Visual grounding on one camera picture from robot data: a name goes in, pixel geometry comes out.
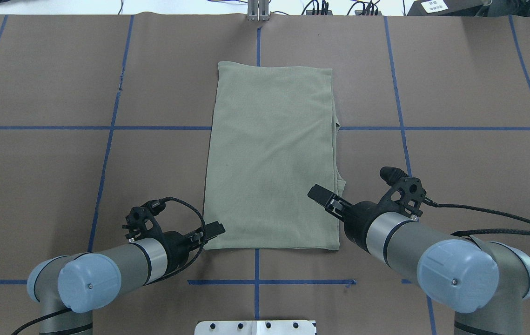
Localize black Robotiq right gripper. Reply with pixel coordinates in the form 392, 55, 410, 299
307, 184, 386, 252

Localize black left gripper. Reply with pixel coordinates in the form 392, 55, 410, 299
163, 222, 226, 275

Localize olive green long-sleeve shirt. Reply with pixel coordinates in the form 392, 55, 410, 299
204, 61, 346, 250

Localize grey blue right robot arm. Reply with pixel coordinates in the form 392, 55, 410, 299
308, 185, 530, 335

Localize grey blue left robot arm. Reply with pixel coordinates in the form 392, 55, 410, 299
27, 222, 225, 335

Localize black box white label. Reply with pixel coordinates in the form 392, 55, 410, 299
406, 0, 493, 17

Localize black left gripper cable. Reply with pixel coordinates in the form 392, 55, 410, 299
11, 197, 208, 335

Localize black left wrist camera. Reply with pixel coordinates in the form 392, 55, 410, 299
122, 199, 166, 244

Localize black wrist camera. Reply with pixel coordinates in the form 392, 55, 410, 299
122, 199, 166, 244
378, 166, 429, 218

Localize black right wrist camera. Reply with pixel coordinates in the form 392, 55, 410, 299
378, 166, 429, 218

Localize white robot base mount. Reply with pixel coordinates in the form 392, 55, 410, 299
194, 320, 318, 335

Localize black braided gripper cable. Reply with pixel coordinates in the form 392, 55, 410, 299
425, 198, 530, 238

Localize aluminium frame post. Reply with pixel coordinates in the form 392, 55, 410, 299
246, 0, 270, 21

